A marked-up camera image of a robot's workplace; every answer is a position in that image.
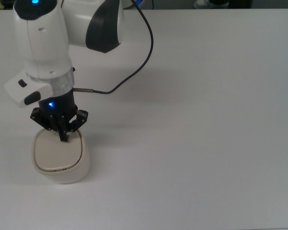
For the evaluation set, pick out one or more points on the small white bin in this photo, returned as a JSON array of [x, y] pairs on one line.
[[67, 176]]

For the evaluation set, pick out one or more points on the beige bin lid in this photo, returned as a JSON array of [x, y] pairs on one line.
[[57, 153]]

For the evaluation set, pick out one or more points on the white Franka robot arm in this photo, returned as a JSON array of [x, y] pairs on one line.
[[45, 40]]

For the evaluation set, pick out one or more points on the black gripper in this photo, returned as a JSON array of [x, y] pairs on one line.
[[60, 105]]

